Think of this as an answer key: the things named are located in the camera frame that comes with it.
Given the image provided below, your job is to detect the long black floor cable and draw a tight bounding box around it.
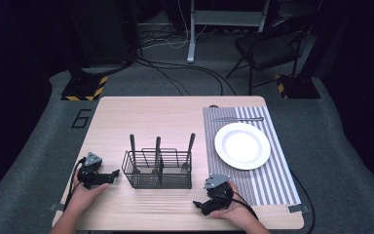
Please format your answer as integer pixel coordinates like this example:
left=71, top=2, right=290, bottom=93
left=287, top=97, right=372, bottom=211
left=135, top=58, right=193, bottom=98
left=134, top=57, right=238, bottom=97

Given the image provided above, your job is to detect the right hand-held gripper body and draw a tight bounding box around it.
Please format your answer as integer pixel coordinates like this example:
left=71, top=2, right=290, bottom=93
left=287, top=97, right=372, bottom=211
left=203, top=174, right=235, bottom=215

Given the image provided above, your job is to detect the silver table knife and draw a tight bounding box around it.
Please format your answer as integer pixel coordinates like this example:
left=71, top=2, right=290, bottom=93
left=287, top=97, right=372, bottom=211
left=210, top=115, right=265, bottom=123

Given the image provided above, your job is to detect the black cable beside table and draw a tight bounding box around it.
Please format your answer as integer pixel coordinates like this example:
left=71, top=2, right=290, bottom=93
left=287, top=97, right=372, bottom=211
left=288, top=170, right=317, bottom=234

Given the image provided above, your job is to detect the person's left hand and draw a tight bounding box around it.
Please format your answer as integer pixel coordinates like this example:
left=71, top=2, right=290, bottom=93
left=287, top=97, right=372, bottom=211
left=65, top=181, right=110, bottom=214

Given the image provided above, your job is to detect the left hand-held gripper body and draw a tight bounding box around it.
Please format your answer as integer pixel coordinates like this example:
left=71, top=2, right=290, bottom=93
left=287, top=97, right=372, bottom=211
left=77, top=151, right=110, bottom=190

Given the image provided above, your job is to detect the black yellow-striped stand base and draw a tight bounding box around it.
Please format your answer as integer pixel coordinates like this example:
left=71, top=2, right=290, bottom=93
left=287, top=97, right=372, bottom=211
left=274, top=73, right=322, bottom=99
left=60, top=74, right=109, bottom=102

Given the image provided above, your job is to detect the black folding chair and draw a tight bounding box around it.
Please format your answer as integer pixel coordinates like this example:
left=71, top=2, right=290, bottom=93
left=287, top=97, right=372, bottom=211
left=225, top=13, right=317, bottom=96

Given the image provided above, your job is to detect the right hand-held gripper cable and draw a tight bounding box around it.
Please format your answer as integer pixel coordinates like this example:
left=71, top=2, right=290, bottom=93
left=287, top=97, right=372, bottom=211
left=229, top=190, right=260, bottom=221

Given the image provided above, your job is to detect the white metal stand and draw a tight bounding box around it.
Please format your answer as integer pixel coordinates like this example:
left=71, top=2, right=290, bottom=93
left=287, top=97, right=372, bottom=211
left=186, top=0, right=271, bottom=64

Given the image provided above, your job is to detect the white plate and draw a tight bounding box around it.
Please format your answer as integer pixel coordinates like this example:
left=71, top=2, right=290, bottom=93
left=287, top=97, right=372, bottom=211
left=213, top=122, right=272, bottom=172

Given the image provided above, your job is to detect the white floor cable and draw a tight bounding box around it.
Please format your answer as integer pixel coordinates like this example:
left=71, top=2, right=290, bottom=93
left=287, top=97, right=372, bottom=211
left=141, top=0, right=208, bottom=51

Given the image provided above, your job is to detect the grey striped placemat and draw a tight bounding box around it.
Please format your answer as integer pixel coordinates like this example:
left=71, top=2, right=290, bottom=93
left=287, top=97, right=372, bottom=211
left=202, top=105, right=303, bottom=207

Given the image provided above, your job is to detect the black-handled spoon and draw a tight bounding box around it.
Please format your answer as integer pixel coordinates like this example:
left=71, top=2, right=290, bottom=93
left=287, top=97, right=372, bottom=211
left=151, top=136, right=163, bottom=175
left=129, top=133, right=141, bottom=175

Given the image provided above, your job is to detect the dark cabinet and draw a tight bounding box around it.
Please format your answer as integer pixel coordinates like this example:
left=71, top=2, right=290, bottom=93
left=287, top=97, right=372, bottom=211
left=62, top=0, right=141, bottom=67

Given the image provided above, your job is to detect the black-handled fork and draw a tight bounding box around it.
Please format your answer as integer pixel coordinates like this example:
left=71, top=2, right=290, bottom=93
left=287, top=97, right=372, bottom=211
left=180, top=132, right=197, bottom=174

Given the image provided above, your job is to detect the black wire cutlery basket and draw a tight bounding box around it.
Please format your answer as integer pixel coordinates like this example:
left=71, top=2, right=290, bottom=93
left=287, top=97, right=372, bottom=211
left=121, top=147, right=194, bottom=190

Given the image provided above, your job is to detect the left hand-held gripper cable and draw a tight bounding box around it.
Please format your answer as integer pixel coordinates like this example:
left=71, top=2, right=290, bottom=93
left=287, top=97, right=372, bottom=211
left=62, top=157, right=88, bottom=213

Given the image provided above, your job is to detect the person's right hand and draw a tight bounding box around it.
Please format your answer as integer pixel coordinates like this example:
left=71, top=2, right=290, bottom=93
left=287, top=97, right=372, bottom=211
left=208, top=180, right=258, bottom=226

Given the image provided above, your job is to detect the hand-held gripper cable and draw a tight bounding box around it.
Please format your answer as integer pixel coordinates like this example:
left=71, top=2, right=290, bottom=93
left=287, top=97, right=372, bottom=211
left=62, top=157, right=88, bottom=213
left=229, top=190, right=260, bottom=221

